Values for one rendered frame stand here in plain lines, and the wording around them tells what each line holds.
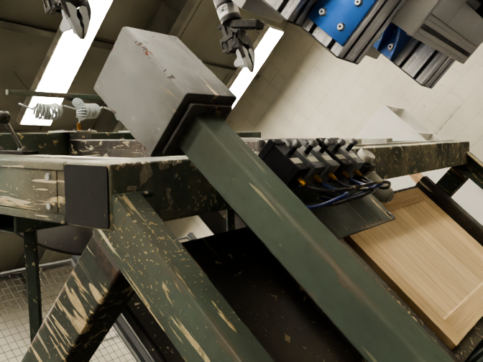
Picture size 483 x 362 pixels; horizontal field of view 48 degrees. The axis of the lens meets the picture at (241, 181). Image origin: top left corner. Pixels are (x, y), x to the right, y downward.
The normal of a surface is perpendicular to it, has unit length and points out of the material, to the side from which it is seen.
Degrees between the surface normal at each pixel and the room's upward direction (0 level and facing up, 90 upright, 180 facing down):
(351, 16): 90
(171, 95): 90
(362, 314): 90
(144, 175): 140
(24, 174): 90
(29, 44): 180
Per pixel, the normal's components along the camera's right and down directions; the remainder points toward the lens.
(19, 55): 0.62, 0.68
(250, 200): -0.60, 0.07
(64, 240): 0.51, -0.73
